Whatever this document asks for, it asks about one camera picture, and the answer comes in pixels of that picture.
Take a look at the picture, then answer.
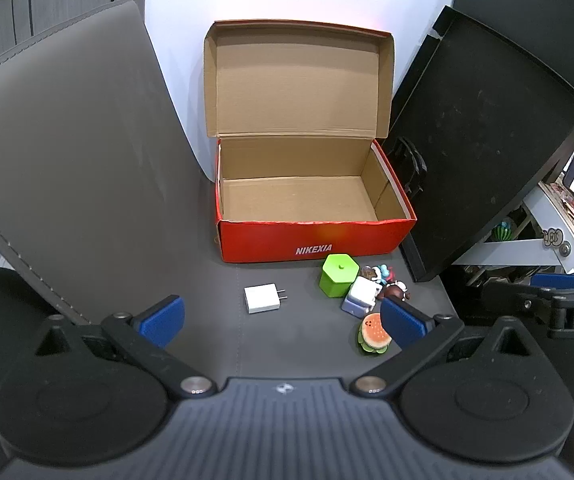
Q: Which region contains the blue and red figurine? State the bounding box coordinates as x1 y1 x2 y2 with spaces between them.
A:
361 264 397 286

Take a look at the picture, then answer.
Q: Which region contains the red cardboard shoe box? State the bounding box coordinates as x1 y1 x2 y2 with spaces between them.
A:
203 20 418 264

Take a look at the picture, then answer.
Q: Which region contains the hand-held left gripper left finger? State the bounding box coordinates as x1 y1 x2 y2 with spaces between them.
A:
34 295 218 401

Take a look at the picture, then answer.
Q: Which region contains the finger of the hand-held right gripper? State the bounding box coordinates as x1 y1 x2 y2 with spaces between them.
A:
482 280 555 313
530 272 574 291

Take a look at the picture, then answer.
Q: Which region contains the brown figurine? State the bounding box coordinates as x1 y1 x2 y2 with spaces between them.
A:
379 282 412 303

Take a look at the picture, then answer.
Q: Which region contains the green hexagonal box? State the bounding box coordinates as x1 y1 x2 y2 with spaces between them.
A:
320 254 359 298

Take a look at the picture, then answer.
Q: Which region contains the white wall charger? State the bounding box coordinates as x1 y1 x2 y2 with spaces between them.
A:
244 285 288 315

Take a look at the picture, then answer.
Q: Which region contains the burger toy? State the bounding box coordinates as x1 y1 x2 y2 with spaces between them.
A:
357 312 393 356

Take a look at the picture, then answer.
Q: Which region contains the grey leather desk mat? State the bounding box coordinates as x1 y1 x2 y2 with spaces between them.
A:
0 0 460 391

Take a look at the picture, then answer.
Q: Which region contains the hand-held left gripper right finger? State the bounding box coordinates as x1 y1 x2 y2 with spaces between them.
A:
349 296 535 398

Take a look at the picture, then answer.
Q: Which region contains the white shelf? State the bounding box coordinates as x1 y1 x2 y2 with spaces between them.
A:
452 180 574 273

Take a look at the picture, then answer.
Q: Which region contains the black monitor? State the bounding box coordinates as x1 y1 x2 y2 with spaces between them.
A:
379 5 574 283

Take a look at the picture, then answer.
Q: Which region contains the white and blue cube toy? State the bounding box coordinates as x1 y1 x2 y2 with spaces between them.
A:
341 276 383 318

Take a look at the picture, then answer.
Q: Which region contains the watermelon ball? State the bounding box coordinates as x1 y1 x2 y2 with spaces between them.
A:
491 219 515 242

